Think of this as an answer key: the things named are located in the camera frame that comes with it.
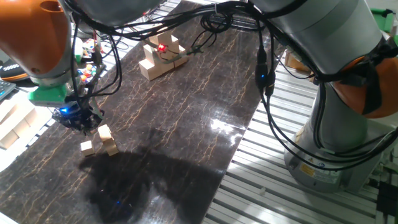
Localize black computer keyboard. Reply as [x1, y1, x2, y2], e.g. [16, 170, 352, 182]
[0, 80, 17, 102]

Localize stacked large wooden blocks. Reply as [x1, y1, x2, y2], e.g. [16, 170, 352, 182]
[139, 30, 189, 82]

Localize triangle rack of billiard balls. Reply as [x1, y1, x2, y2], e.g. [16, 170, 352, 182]
[76, 63, 100, 83]

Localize green gripper mount plate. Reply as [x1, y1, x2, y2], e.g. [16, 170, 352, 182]
[27, 83, 71, 108]

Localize open cardboard box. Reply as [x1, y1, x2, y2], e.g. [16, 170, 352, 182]
[284, 51, 308, 74]

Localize orange black teach pendant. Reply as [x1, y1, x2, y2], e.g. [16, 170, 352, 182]
[0, 58, 29, 82]

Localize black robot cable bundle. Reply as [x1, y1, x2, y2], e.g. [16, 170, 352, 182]
[63, 0, 398, 170]

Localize dark marble pattern mat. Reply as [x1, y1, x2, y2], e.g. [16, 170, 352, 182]
[0, 0, 280, 224]

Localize large wooden block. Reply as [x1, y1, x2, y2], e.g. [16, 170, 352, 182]
[12, 118, 31, 138]
[0, 129, 19, 151]
[23, 108, 39, 127]
[0, 102, 19, 125]

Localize green mini billiard table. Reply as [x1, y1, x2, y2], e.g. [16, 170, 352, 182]
[370, 7, 398, 34]

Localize white puzzle cube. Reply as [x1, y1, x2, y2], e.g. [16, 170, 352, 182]
[81, 38, 97, 55]

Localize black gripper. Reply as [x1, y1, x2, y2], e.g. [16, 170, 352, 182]
[51, 104, 106, 134]

